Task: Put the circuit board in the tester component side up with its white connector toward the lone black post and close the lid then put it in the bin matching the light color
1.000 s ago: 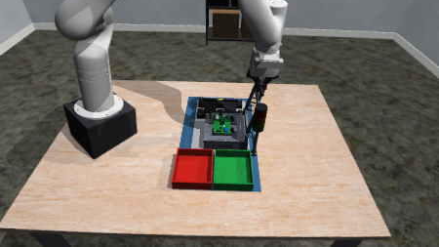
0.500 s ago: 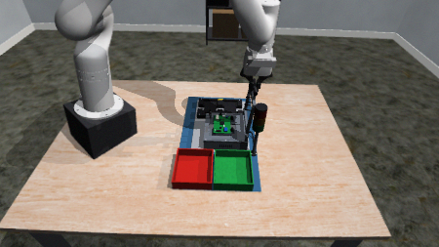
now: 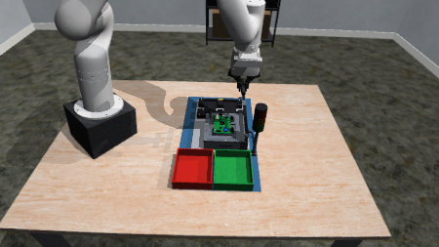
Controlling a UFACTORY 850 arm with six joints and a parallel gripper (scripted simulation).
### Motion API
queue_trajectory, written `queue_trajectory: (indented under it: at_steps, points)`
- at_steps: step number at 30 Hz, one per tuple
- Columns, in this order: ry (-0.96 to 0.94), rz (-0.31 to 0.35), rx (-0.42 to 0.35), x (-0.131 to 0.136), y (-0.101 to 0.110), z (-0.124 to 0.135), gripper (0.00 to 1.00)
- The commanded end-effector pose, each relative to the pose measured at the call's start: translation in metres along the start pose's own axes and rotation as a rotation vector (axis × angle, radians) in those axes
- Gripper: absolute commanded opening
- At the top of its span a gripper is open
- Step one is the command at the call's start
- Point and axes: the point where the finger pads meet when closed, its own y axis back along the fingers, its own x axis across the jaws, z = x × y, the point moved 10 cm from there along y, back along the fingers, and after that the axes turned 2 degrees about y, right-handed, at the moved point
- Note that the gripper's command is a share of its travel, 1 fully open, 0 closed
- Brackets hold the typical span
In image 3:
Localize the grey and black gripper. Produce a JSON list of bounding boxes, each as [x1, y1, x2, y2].
[[228, 47, 260, 92]]

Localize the red bin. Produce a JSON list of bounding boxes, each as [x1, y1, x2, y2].
[[172, 148, 214, 190]]

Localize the green circuit board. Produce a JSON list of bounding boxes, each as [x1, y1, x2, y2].
[[214, 115, 230, 134]]

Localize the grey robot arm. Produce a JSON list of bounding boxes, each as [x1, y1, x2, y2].
[[55, 0, 265, 120]]

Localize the green bin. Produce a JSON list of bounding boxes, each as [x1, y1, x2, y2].
[[214, 149, 254, 191]]

